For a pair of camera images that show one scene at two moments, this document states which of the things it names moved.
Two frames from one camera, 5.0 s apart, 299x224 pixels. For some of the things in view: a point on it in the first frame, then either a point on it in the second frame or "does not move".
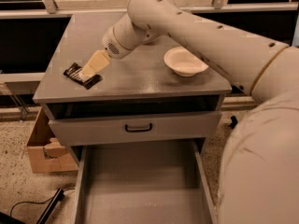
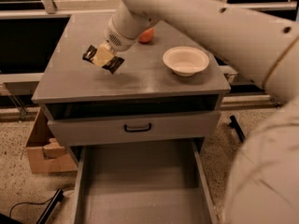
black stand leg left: [57, 197] does not move
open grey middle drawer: [144, 183] does not move
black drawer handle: [136, 130] does not move
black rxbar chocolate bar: [89, 81] → [111, 65]
